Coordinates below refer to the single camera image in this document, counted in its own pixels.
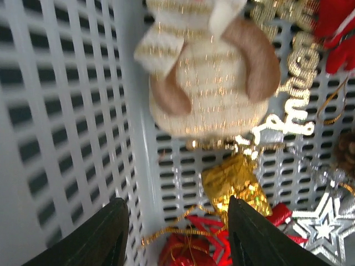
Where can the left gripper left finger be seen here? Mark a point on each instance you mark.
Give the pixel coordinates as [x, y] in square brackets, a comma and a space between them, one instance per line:
[101, 240]

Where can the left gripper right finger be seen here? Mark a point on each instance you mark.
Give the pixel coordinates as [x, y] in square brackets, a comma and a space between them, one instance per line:
[256, 241]

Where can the white plastic basket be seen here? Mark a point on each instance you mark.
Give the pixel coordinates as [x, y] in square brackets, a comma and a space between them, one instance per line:
[76, 130]

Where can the red star ornament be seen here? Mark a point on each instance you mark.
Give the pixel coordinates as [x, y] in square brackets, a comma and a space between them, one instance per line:
[207, 223]

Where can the gold gift box ornament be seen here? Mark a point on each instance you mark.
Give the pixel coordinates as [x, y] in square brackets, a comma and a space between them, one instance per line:
[234, 177]

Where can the red gold gift ornament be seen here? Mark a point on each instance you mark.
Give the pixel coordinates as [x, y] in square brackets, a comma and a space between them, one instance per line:
[181, 250]

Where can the silver star ornament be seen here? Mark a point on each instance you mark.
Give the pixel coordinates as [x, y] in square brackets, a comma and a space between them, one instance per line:
[325, 228]

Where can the brown pine cone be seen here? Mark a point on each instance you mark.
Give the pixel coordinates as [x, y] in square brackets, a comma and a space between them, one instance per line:
[344, 152]

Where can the beige burlap sack ornament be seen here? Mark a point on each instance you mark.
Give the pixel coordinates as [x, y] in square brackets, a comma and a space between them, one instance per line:
[211, 71]

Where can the gold glitter word ornament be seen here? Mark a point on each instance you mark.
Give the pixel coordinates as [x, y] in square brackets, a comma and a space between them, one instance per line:
[302, 63]

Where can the red santa ornament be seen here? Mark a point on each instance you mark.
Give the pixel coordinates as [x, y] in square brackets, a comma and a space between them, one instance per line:
[335, 26]

